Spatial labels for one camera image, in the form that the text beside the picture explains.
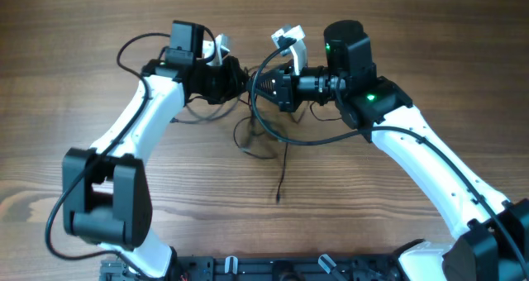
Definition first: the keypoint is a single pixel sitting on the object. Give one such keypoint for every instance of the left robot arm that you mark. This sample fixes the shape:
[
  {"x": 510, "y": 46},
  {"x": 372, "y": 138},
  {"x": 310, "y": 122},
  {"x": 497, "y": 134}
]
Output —
[{"x": 105, "y": 199}]

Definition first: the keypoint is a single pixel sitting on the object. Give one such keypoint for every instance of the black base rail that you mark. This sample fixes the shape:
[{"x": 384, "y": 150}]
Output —
[{"x": 268, "y": 268}]

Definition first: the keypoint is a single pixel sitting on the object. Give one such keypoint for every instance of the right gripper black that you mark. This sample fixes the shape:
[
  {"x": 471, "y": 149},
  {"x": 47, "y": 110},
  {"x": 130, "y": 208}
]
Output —
[{"x": 285, "y": 89}]

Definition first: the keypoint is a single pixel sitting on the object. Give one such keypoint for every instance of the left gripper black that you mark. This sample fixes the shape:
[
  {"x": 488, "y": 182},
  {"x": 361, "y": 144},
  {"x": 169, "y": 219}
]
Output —
[{"x": 231, "y": 79}]

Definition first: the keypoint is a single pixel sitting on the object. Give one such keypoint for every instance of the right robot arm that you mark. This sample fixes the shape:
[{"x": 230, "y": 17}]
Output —
[{"x": 489, "y": 232}]

